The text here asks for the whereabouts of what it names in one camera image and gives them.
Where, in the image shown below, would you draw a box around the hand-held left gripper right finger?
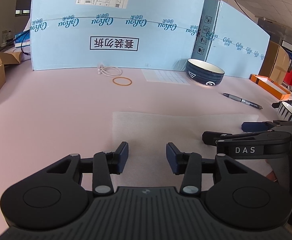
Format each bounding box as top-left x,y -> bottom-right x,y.
166,142 -> 249,196

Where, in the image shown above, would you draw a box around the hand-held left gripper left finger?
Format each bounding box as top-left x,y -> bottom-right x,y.
46,141 -> 129,197

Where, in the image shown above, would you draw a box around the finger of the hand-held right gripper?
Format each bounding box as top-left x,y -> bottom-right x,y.
202,131 -> 268,146
241,120 -> 292,133

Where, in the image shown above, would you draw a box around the red bag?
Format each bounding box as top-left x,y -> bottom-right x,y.
283,70 -> 292,87

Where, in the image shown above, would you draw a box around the person's right hand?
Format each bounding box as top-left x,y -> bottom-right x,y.
265,159 -> 278,182

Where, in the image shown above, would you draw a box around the black pen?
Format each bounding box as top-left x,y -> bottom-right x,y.
222,92 -> 263,110

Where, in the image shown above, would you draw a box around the striped white bowl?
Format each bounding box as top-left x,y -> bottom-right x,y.
277,101 -> 292,122

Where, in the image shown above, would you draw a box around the orange flat box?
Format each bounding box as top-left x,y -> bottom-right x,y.
250,74 -> 291,101

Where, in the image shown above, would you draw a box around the dark blue patterned bowl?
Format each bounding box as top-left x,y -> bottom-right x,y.
185,58 -> 225,87

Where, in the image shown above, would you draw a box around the large closed brown carton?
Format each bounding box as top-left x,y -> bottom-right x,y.
258,41 -> 292,85

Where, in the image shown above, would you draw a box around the tan rubber band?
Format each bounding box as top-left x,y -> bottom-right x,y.
112,77 -> 133,86

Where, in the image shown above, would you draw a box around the clear sticker sheet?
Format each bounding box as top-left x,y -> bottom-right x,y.
141,69 -> 190,85

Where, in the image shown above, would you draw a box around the plain light blue carton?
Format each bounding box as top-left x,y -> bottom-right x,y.
191,0 -> 271,79

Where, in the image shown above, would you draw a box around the labelled light blue carton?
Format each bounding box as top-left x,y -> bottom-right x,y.
30,0 -> 206,71

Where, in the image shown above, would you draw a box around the blue tissue box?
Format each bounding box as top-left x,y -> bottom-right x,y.
14,31 -> 31,48

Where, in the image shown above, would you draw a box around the small kettle set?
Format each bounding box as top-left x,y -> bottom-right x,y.
1,30 -> 14,47

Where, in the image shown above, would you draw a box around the white beaded cord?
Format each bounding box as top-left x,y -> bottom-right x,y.
96,64 -> 122,77

